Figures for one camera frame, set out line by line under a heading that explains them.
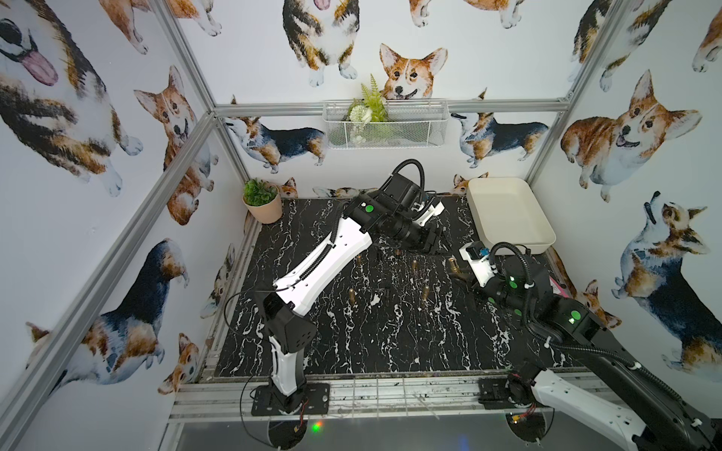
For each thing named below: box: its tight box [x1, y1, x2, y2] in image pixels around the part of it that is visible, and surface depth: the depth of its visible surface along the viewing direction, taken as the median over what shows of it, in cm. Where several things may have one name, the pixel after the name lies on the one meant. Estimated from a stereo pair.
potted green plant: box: [241, 177, 283, 224], surface depth 106 cm
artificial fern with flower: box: [346, 73, 390, 145], surface depth 85 cm
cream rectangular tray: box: [466, 176, 557, 253], surface depth 119 cm
